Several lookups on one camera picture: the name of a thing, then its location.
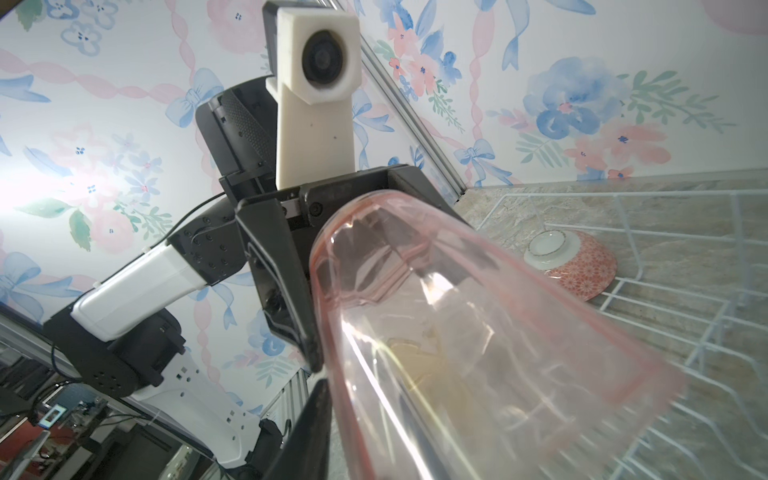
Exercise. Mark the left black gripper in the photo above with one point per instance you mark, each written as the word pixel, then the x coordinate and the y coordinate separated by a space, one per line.
pixel 278 228

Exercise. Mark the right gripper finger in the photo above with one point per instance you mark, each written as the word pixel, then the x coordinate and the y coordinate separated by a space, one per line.
pixel 306 454

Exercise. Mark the pink glass cup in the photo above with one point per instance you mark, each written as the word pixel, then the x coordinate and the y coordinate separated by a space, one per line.
pixel 449 358

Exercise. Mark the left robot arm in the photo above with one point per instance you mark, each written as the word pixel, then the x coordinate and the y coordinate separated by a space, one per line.
pixel 121 337

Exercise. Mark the pink patterned bowl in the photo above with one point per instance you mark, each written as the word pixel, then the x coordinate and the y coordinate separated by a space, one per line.
pixel 575 260

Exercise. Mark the left aluminium corner post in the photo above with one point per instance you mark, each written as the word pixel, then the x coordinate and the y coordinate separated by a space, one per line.
pixel 416 79

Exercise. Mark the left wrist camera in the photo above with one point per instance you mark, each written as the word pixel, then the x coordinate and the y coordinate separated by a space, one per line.
pixel 315 58

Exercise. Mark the white wire dish rack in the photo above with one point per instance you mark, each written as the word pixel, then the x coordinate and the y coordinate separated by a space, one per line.
pixel 692 284

